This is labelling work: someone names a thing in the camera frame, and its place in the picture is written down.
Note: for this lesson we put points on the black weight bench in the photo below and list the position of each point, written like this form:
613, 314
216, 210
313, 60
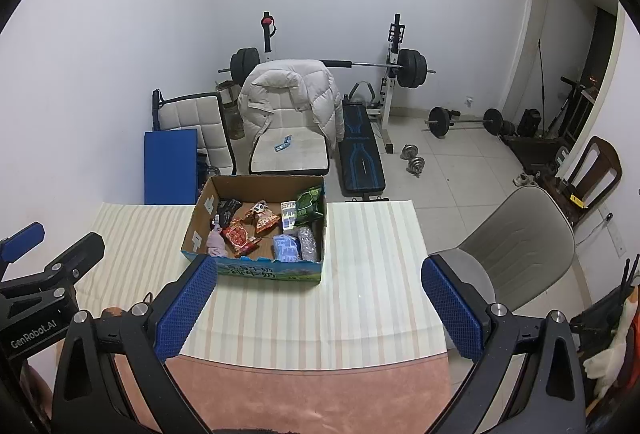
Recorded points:
360, 153

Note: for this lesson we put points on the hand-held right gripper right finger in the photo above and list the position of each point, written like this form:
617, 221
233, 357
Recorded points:
452, 314

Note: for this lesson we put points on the red snack packet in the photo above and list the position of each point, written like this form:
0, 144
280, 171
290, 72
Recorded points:
240, 239

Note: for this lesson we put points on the blue tissue packet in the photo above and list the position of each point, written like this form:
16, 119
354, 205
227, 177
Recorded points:
286, 248

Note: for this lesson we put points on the black leaning pole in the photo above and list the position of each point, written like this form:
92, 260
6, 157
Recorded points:
541, 73

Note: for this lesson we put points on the small blue wrapper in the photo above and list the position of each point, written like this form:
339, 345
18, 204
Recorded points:
282, 144

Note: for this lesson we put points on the beige padded chair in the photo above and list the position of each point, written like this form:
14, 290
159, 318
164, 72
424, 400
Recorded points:
300, 158

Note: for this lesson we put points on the green snack packet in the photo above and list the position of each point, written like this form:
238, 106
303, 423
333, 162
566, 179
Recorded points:
309, 204

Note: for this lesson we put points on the white green milk carton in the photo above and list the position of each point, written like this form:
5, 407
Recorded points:
289, 214

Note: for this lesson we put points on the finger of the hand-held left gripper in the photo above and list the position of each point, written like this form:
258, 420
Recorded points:
80, 256
20, 244

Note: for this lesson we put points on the black folding stand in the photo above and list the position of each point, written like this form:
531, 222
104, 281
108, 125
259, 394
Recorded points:
570, 103

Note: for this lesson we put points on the chrome dumbbell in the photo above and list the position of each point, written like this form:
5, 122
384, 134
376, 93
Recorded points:
410, 151
416, 166

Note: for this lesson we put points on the dark wooden chair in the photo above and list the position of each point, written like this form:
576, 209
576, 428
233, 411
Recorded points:
607, 153

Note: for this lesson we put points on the purple grey cloth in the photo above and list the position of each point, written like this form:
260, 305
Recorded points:
216, 244

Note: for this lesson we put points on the quilted beige chair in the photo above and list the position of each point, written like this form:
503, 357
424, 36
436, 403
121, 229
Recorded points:
195, 118

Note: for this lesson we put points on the black floor barbell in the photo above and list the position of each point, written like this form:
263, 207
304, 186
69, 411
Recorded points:
440, 121

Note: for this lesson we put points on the white slipper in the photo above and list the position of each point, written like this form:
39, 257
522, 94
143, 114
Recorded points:
525, 179

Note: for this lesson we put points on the striped pink cat-print tablecloth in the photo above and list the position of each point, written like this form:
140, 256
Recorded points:
350, 289

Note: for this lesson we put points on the blue folding mat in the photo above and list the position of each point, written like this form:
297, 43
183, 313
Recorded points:
170, 163

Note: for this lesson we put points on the grey shell chair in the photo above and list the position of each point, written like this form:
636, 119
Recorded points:
525, 239

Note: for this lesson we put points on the black boxy object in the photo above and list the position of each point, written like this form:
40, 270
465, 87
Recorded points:
530, 121

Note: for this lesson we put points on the clear water bottle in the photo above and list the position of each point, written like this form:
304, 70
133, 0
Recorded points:
232, 113

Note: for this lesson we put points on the white barbell rack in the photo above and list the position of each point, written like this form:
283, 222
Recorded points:
387, 98

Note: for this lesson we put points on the white goose plush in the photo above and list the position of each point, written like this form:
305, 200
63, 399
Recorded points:
612, 354

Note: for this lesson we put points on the orange snack packet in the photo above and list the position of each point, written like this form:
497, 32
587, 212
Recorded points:
262, 218

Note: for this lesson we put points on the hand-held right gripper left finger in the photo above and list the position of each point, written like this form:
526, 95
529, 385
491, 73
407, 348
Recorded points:
187, 309

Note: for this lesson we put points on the printed cardboard box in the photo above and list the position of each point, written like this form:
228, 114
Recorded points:
280, 273

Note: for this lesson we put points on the black barbell on rack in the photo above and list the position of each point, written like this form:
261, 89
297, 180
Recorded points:
412, 68

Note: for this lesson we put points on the black snack packet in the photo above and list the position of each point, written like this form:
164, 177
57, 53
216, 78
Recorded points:
227, 209

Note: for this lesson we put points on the white puffer jacket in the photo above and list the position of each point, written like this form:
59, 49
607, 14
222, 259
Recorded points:
320, 88

